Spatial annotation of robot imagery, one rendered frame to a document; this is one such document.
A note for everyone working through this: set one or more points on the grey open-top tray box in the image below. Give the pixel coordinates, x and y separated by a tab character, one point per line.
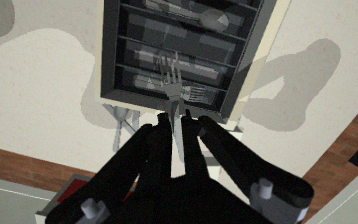
260	40

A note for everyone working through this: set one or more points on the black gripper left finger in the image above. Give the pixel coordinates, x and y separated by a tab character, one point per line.
93	202

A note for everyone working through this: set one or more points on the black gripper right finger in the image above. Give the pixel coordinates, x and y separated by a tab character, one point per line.
278	195

